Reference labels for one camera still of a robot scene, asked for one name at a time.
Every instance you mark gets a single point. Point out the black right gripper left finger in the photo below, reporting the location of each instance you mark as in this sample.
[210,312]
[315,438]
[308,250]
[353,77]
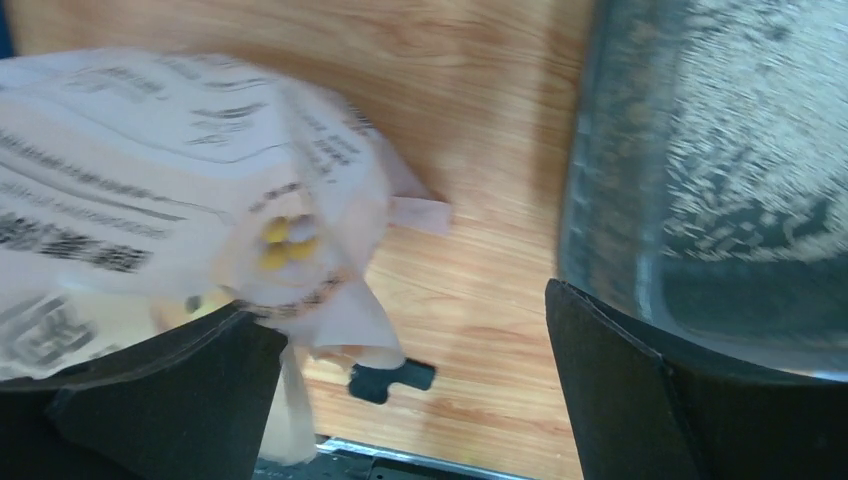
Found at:
[191,403]

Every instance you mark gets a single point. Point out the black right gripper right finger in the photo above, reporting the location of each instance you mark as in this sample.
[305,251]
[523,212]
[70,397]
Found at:
[646,404]

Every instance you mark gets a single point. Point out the pink cat litter bag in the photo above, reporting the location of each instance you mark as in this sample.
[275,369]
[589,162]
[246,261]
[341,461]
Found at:
[141,190]

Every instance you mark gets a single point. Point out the dark grey litter box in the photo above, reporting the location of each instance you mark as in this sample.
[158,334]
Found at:
[706,191]

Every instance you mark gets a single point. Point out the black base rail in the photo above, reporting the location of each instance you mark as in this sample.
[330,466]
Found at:
[341,459]

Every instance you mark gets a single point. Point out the black T-shaped bracket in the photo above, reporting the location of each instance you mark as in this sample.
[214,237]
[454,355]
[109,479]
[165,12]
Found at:
[373,385]

